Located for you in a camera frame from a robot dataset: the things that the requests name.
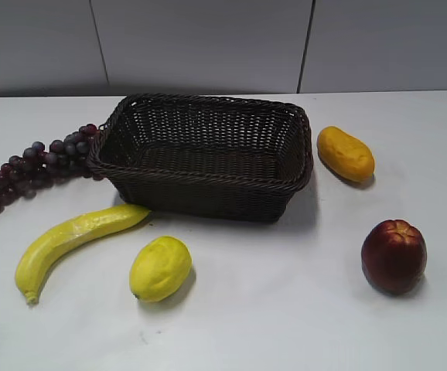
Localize red apple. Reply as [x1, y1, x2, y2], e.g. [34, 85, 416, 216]
[361, 220, 427, 296]

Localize dark woven rectangular basket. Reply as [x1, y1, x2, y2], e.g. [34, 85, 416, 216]
[87, 94, 313, 223]

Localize yellow lemon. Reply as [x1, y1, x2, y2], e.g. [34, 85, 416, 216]
[129, 236, 193, 302]

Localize orange-yellow mango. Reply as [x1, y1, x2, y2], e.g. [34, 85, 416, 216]
[316, 126, 375, 183]

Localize purple grape bunch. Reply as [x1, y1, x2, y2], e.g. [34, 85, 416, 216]
[0, 124, 102, 213]

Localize yellow banana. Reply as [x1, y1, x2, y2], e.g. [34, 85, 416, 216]
[15, 203, 150, 306]

